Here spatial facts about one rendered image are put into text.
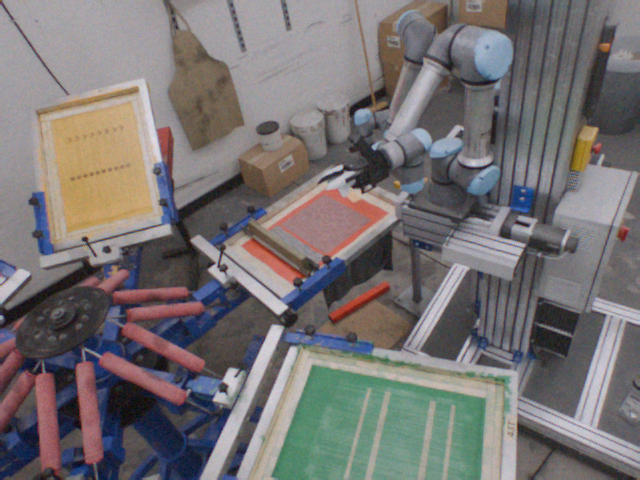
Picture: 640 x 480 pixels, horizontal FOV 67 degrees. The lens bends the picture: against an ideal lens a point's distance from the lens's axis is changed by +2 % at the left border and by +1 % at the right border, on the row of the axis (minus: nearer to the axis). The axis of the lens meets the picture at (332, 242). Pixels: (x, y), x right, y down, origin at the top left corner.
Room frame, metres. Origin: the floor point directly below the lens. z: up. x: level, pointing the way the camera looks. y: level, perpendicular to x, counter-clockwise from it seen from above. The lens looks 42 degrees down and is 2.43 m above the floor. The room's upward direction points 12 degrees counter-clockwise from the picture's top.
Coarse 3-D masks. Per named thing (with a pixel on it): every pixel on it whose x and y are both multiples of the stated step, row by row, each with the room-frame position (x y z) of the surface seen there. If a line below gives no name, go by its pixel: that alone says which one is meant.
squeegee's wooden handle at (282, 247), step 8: (248, 224) 1.77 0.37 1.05; (256, 224) 1.74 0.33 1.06; (256, 232) 1.73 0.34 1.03; (264, 232) 1.68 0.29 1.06; (264, 240) 1.68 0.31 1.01; (272, 240) 1.62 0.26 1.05; (280, 240) 1.60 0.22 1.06; (280, 248) 1.57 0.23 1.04; (288, 248) 1.53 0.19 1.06; (288, 256) 1.53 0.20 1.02; (296, 256) 1.48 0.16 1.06; (304, 256) 1.46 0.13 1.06; (296, 264) 1.48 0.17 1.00; (304, 264) 1.45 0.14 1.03
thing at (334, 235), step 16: (352, 208) 1.85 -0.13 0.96; (368, 208) 1.82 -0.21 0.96; (336, 224) 1.75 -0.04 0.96; (352, 224) 1.73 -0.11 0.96; (368, 224) 1.70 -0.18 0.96; (304, 240) 1.68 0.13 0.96; (320, 240) 1.66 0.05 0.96; (336, 240) 1.64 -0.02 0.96; (352, 240) 1.62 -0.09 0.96; (288, 272) 1.50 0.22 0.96
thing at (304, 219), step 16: (320, 192) 2.03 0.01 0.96; (336, 192) 2.00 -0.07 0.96; (304, 208) 1.93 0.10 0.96; (320, 208) 1.90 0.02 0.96; (336, 208) 1.87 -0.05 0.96; (288, 224) 1.83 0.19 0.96; (304, 224) 1.80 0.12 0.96; (320, 224) 1.78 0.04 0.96; (256, 240) 1.76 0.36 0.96; (256, 256) 1.64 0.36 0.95; (272, 256) 1.62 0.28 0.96
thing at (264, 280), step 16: (320, 176) 2.13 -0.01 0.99; (304, 192) 2.04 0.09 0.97; (368, 192) 1.94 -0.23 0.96; (384, 192) 1.87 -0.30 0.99; (272, 208) 1.93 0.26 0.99; (384, 224) 1.64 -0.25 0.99; (368, 240) 1.56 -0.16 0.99; (240, 256) 1.63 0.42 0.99; (352, 256) 1.49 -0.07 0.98; (256, 272) 1.50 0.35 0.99; (272, 288) 1.39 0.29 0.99; (288, 304) 1.29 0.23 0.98
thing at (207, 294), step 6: (210, 282) 1.45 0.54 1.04; (216, 282) 1.44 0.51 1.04; (204, 288) 1.42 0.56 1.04; (210, 288) 1.41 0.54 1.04; (216, 288) 1.40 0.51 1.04; (222, 288) 1.41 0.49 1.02; (228, 288) 1.43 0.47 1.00; (192, 294) 1.40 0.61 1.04; (198, 294) 1.39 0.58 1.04; (204, 294) 1.38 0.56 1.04; (210, 294) 1.38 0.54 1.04; (216, 294) 1.39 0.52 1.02; (198, 300) 1.36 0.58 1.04; (204, 300) 1.36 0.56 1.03; (210, 300) 1.38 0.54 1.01
